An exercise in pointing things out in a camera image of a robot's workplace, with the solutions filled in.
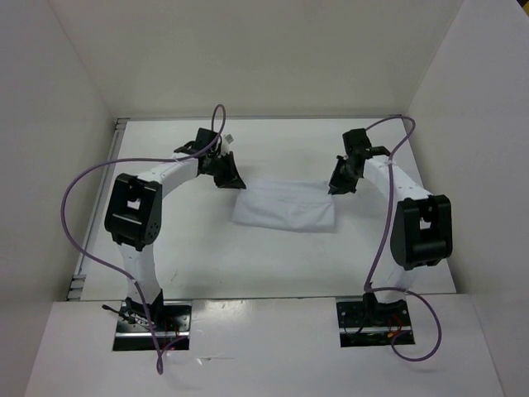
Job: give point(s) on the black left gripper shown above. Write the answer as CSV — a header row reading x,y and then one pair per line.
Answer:
x,y
231,177

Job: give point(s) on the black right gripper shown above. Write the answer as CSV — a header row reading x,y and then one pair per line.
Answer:
x,y
341,161

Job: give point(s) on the white fabric skirt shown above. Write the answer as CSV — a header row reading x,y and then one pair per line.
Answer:
x,y
286,205

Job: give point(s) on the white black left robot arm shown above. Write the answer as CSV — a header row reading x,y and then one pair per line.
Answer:
x,y
134,213

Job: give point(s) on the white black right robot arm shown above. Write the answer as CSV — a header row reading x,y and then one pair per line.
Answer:
x,y
418,229

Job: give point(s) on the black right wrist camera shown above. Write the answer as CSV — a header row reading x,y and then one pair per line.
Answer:
x,y
355,141

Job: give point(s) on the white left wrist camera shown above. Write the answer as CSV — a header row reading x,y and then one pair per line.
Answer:
x,y
224,146

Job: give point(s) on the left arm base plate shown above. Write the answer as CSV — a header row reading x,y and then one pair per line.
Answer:
x,y
172,330

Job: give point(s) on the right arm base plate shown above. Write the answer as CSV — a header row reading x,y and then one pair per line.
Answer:
x,y
359,329

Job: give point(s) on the aluminium left side rail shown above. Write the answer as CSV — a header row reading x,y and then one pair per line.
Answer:
x,y
80,273

